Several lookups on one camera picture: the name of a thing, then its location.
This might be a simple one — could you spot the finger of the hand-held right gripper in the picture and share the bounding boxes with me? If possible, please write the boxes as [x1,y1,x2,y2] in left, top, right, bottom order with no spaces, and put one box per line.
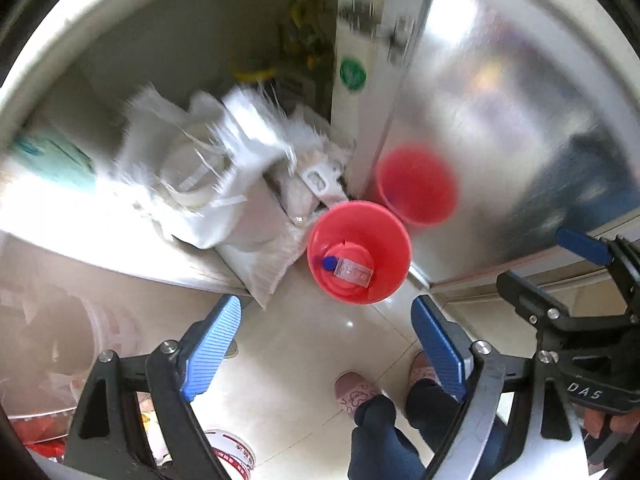
[496,270,577,342]
[556,226,640,311]

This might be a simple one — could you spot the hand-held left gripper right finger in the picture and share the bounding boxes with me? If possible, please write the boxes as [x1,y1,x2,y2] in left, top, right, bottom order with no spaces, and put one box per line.
[411,295,590,480]

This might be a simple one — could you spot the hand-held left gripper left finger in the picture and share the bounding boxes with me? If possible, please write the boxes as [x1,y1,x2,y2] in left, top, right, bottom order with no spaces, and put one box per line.
[62,294,243,480]

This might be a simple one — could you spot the red plastic bucket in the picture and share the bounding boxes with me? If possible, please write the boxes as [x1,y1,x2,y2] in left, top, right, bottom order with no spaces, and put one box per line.
[306,200,412,306]

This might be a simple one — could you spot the person's right hand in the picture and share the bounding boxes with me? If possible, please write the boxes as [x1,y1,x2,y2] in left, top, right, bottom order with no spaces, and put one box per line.
[584,406,640,456]

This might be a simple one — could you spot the pink slipper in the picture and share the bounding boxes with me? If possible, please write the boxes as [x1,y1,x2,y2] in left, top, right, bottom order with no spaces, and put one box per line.
[407,350,444,392]
[333,370,381,419]

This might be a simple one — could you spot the person's right leg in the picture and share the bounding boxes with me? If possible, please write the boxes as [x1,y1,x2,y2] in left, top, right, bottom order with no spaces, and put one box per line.
[403,378,507,480]

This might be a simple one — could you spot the person's leg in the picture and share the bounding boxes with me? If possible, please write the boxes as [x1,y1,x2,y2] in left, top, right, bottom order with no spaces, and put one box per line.
[347,393,437,480]
[403,378,507,480]

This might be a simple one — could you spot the white filled sack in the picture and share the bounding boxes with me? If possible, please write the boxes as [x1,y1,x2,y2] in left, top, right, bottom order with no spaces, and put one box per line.
[215,175,312,311]

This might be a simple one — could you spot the person's left leg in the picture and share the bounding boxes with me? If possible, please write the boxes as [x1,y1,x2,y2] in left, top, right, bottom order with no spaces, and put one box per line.
[347,393,437,480]

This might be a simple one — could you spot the white cup with red print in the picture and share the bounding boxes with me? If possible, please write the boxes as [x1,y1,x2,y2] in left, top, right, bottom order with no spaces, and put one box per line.
[200,428,257,480]

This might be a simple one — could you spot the small blue-capped clear bottle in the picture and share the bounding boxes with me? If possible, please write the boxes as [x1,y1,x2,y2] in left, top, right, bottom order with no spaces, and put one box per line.
[334,257,375,289]

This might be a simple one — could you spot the stainless steel door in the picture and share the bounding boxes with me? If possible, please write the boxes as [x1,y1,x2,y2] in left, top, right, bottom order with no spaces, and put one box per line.
[364,0,640,302]

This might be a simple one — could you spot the large white woven sack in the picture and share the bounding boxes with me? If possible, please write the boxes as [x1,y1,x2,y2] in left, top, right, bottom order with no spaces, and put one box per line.
[114,84,332,252]

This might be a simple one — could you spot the pale green box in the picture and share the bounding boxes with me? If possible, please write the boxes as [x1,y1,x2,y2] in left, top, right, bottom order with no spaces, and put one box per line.
[9,127,99,197]

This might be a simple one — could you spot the round green sticker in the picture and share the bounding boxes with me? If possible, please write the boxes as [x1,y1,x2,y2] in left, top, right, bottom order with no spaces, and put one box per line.
[338,58,369,95]

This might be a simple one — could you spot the metal door latch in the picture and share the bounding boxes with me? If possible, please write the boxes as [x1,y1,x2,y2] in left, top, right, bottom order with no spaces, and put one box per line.
[336,0,417,62]

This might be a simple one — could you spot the yellow green hanging bundle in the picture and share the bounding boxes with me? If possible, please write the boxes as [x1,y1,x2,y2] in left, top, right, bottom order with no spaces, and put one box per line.
[276,0,337,77]

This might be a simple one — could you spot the white plastic bag with handle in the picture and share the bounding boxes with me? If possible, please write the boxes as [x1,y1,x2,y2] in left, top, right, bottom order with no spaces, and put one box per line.
[280,147,357,211]

